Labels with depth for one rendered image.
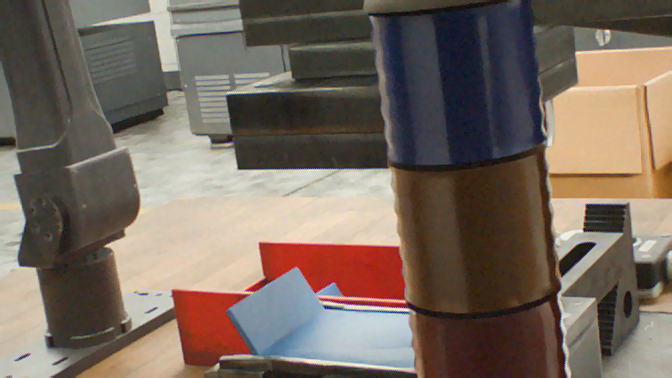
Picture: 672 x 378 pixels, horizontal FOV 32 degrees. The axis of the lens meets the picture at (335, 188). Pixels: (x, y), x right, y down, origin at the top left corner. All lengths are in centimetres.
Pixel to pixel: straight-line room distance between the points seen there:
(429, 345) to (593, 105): 260
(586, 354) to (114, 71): 719
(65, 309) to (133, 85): 697
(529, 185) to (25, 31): 67
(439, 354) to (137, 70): 767
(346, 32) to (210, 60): 603
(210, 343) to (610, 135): 208
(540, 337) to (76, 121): 67
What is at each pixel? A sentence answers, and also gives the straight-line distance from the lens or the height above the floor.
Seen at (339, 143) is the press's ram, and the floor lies 112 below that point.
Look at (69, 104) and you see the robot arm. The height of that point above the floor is 110.
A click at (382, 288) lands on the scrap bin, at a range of 92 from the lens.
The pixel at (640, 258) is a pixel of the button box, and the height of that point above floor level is 93.
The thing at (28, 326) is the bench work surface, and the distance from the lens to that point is 107.
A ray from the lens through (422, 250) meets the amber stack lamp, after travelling 27.
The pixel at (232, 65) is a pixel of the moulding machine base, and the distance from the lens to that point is 647.
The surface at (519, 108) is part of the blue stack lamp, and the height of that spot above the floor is 117.
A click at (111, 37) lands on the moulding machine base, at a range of 781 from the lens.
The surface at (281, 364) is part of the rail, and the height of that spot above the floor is 99.
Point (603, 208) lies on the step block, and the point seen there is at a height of 99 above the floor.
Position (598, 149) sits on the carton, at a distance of 289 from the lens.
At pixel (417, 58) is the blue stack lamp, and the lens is 26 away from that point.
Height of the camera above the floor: 121
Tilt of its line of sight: 13 degrees down
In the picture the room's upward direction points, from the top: 8 degrees counter-clockwise
